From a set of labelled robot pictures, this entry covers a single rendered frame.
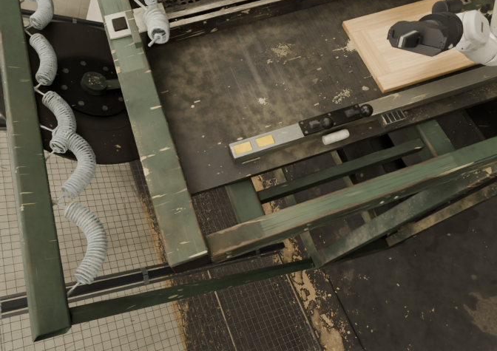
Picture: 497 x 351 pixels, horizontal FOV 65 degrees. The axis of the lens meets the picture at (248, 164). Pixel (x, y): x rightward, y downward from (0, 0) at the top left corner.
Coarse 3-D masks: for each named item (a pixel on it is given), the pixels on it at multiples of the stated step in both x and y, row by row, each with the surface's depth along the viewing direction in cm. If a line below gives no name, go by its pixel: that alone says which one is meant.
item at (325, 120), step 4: (328, 116) 107; (316, 120) 117; (320, 120) 107; (324, 120) 106; (328, 120) 106; (332, 120) 106; (312, 124) 117; (316, 124) 115; (320, 124) 107; (324, 124) 106; (328, 124) 106; (332, 124) 106; (312, 128) 117; (324, 128) 107; (328, 128) 107
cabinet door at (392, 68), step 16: (432, 0) 145; (368, 16) 141; (384, 16) 141; (400, 16) 141; (416, 16) 142; (352, 32) 138; (368, 32) 138; (384, 32) 138; (368, 48) 135; (384, 48) 135; (368, 64) 132; (384, 64) 132; (400, 64) 132; (416, 64) 132; (432, 64) 132; (448, 64) 132; (464, 64) 133; (384, 80) 129; (400, 80) 129; (416, 80) 129
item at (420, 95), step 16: (448, 80) 127; (464, 80) 127; (480, 80) 127; (496, 80) 131; (400, 96) 124; (416, 96) 124; (432, 96) 124; (448, 96) 129; (384, 112) 122; (288, 128) 118; (336, 128) 120; (256, 144) 116; (272, 144) 116; (288, 144) 118; (240, 160) 117
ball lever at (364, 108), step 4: (364, 104) 109; (368, 104) 109; (360, 108) 109; (364, 108) 108; (368, 108) 108; (372, 108) 108; (348, 112) 119; (352, 112) 117; (356, 112) 114; (360, 112) 109; (364, 112) 108; (368, 112) 108; (372, 112) 109; (348, 116) 119; (364, 116) 109; (368, 116) 109
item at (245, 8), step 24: (144, 0) 121; (240, 0) 136; (264, 0) 136; (288, 0) 138; (312, 0) 142; (336, 0) 146; (144, 24) 125; (192, 24) 132; (216, 24) 136; (240, 24) 140
